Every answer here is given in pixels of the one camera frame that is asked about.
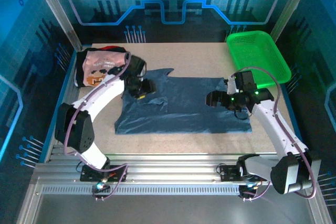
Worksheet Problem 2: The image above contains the blue t-shirt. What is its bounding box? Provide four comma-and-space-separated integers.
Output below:
114, 68, 253, 135

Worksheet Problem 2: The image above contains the pink t-shirt with pixel print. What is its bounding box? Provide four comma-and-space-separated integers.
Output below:
82, 50, 132, 88

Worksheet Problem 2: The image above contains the green plastic basket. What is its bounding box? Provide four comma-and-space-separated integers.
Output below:
226, 30, 292, 90

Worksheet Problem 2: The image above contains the pink printed shirt pile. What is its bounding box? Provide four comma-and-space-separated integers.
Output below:
75, 47, 132, 88

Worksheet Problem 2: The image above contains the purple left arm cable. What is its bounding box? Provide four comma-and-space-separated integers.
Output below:
62, 50, 132, 201

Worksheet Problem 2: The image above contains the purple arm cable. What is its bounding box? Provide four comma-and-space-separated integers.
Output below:
62, 50, 132, 201
230, 66, 319, 202

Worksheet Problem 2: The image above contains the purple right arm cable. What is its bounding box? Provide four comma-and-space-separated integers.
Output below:
230, 66, 319, 202

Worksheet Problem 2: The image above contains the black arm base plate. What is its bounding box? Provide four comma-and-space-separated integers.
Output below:
80, 165, 129, 183
219, 165, 268, 183

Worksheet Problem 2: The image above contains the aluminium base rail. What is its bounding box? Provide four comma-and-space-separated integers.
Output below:
34, 153, 316, 187

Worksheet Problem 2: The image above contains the slotted grey cable duct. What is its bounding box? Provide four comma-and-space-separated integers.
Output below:
40, 185, 242, 196

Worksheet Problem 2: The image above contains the aluminium frame post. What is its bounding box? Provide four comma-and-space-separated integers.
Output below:
269, 0, 316, 42
28, 0, 82, 51

